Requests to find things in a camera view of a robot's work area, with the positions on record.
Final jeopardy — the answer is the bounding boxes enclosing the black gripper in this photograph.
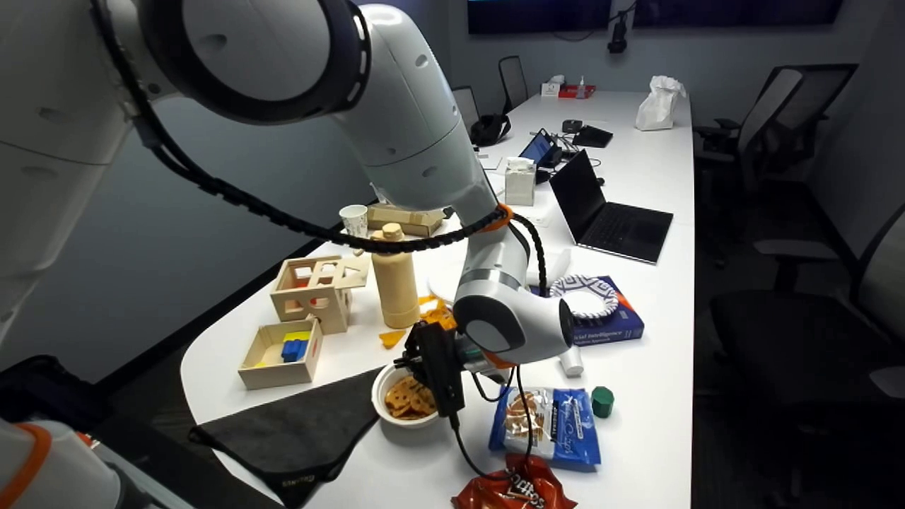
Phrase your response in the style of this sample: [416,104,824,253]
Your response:
[420,318,471,417]

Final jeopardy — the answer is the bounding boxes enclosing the white bowl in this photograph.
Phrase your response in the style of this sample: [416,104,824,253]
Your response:
[372,362,457,433]

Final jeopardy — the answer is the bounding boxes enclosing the patterned paper bowl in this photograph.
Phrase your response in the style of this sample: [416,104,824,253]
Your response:
[549,273,623,321]

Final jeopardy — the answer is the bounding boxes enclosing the pretzels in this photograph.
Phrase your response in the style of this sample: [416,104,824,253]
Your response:
[382,375,441,420]

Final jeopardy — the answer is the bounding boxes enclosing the orange chips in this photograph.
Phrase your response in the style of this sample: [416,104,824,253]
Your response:
[376,293,461,352]

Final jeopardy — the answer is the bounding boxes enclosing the red chip bag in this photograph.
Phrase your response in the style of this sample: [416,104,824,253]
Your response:
[450,451,581,509]

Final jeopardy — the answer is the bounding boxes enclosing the blue snack bag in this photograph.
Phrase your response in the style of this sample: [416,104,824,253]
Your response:
[486,382,605,474]

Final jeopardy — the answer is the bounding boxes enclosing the tan water bottle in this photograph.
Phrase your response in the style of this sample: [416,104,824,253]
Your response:
[369,219,426,330]

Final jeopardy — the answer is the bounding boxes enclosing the small white cup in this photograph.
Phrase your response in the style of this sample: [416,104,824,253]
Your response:
[558,345,590,382]

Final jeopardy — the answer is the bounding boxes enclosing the small green container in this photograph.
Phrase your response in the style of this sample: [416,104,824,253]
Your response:
[590,383,618,420]

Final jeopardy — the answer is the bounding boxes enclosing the wooden shape sorter cube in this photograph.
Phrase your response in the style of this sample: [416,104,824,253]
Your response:
[269,252,375,335]

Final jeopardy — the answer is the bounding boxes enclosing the black cloth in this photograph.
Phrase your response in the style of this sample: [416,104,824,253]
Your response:
[189,365,392,509]

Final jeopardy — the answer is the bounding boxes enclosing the blue yellow book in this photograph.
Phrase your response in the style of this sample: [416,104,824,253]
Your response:
[564,273,649,347]

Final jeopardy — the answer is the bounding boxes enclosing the flat wooden box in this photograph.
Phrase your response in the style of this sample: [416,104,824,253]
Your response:
[366,201,447,241]

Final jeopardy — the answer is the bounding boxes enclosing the wooden tray box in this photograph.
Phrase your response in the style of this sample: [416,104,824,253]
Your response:
[236,316,325,393]

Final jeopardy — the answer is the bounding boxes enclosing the white paper cup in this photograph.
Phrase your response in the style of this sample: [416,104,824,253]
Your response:
[336,201,375,241]

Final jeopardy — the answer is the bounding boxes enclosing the white carton box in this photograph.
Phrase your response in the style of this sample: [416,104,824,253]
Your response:
[503,154,541,208]

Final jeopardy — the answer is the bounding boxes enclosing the black laptop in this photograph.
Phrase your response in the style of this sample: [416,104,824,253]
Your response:
[549,150,677,265]

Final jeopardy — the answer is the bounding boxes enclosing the blue tablet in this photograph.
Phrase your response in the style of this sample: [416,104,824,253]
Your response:
[519,129,566,170]

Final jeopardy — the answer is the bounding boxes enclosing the black bag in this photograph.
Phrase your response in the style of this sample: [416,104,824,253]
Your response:
[471,112,516,147]

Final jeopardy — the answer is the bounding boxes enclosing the grey mesh office chair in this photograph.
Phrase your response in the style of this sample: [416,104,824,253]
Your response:
[495,53,533,112]
[450,84,485,136]

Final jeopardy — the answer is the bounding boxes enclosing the black gadgets pile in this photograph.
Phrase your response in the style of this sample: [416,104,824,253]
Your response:
[561,118,618,150]

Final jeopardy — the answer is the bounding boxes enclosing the black office chair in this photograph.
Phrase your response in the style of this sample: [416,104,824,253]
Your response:
[710,207,905,417]
[697,63,861,194]

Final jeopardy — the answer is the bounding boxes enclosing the white plastic bag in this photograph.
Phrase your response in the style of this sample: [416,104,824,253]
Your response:
[633,74,691,132]

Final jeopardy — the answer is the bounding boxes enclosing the hanging black device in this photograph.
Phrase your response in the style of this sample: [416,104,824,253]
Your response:
[605,0,633,55]

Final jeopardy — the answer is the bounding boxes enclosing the thin black cable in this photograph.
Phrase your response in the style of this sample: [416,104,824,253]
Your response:
[450,365,537,484]

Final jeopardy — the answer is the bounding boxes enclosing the black cable conduit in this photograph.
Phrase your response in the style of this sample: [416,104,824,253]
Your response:
[89,0,551,290]

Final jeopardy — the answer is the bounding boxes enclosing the dark wall screen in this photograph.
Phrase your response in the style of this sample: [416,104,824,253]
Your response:
[467,0,846,37]

